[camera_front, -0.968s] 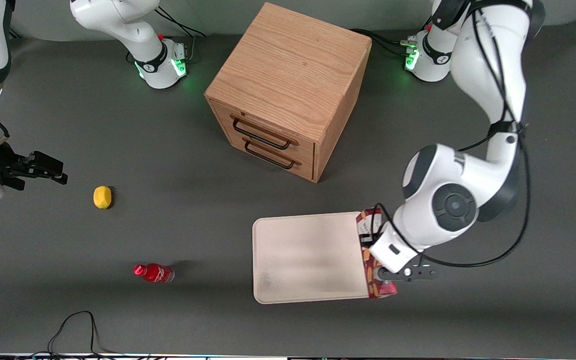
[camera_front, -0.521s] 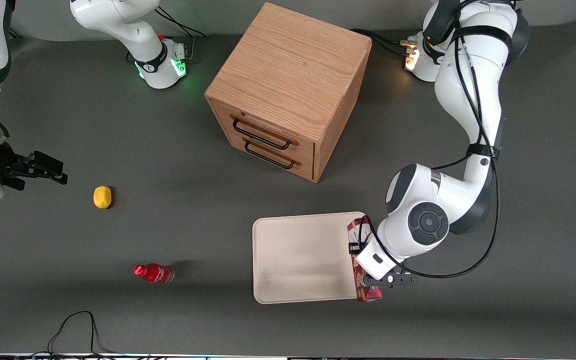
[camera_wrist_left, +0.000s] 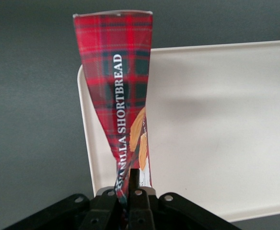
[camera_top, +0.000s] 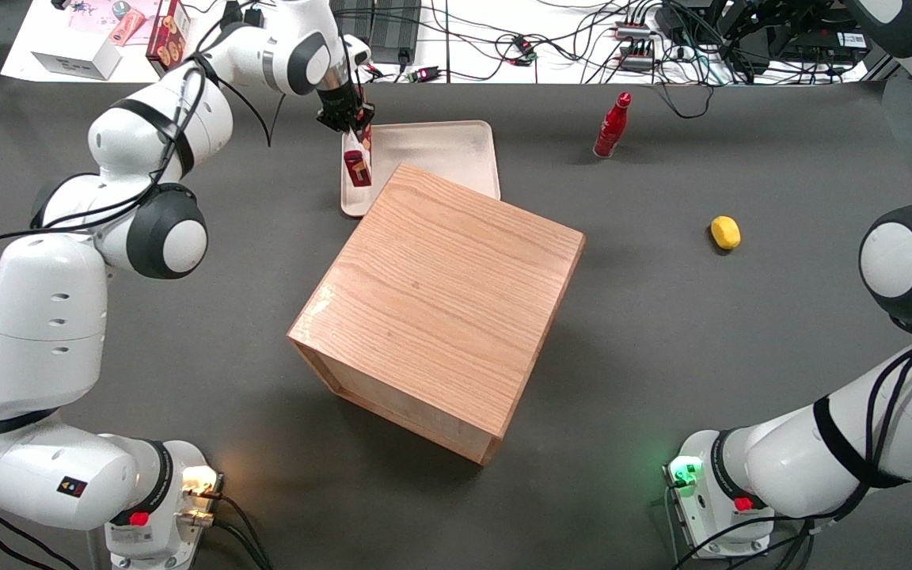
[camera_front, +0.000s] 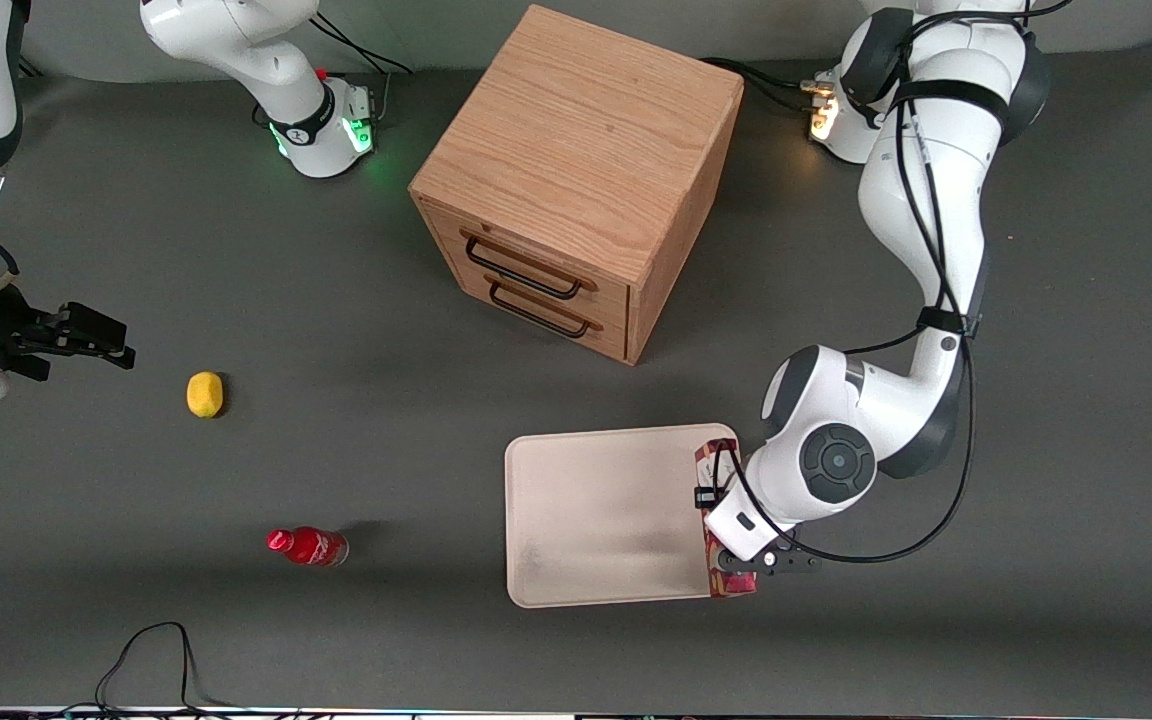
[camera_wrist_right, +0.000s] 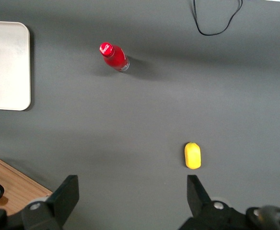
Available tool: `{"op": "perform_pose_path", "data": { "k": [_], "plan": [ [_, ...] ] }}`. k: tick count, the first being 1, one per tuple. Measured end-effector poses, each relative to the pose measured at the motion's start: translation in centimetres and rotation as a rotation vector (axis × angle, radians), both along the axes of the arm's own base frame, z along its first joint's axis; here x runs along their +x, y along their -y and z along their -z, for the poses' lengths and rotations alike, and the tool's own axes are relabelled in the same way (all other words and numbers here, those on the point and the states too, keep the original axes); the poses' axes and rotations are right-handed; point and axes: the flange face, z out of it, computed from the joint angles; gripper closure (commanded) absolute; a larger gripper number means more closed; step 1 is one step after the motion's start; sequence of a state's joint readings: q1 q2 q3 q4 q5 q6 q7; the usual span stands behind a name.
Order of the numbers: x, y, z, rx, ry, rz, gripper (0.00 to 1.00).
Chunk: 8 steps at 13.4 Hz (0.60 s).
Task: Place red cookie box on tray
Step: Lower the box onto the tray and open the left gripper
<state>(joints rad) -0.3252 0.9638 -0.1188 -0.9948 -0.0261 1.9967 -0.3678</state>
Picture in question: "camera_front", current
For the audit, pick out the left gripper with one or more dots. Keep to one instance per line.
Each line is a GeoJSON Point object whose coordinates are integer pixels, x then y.
{"type": "Point", "coordinates": [707, 496]}

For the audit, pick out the red cookie box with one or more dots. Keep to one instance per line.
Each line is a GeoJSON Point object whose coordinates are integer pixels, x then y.
{"type": "Point", "coordinates": [708, 462]}

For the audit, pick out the white plastic tray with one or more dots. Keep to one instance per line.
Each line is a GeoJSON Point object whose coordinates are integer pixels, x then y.
{"type": "Point", "coordinates": [606, 520]}

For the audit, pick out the yellow lemon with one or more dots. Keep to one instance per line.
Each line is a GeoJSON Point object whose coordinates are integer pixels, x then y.
{"type": "Point", "coordinates": [204, 395]}

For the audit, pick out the wooden drawer front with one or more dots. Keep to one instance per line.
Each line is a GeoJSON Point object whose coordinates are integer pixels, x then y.
{"type": "Point", "coordinates": [611, 342]}
{"type": "Point", "coordinates": [611, 298]}

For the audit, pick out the red drink bottle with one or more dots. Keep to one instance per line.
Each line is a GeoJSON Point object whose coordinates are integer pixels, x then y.
{"type": "Point", "coordinates": [311, 547]}

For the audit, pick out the wooden drawer cabinet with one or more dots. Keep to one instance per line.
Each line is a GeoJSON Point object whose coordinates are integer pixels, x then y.
{"type": "Point", "coordinates": [586, 130]}

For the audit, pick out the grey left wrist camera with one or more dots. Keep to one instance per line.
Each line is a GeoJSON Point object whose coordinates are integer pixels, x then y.
{"type": "Point", "coordinates": [791, 563]}

